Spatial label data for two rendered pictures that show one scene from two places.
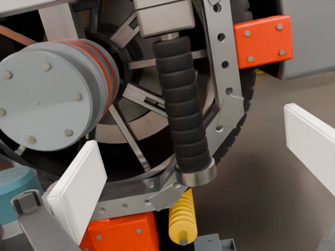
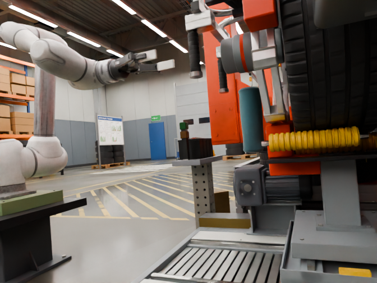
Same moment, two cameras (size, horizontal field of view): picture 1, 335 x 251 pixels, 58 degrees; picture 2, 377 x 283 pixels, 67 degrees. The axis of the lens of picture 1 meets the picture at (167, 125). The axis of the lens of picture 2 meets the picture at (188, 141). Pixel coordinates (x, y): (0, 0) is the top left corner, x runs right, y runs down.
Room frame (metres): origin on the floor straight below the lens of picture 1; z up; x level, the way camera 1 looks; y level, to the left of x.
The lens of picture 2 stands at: (0.55, -0.92, 0.52)
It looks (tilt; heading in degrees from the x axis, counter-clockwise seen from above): 1 degrees up; 109
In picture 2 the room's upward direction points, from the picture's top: 5 degrees counter-clockwise
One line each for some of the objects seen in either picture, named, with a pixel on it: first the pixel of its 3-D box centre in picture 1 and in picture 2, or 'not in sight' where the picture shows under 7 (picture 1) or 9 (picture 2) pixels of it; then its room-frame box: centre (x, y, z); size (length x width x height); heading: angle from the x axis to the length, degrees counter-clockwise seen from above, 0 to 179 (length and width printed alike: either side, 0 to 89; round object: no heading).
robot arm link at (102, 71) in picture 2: not in sight; (109, 71); (-0.06, 0.01, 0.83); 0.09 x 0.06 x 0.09; 86
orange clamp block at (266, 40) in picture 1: (257, 41); (260, 10); (0.52, -0.18, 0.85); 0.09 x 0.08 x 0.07; 86
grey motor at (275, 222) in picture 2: not in sight; (282, 197); (0.52, 0.45, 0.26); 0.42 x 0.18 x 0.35; 176
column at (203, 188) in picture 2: not in sight; (203, 196); (0.05, 0.78, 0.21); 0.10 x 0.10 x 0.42; 86
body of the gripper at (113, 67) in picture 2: not in sight; (125, 68); (0.02, 0.00, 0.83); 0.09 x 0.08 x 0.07; 176
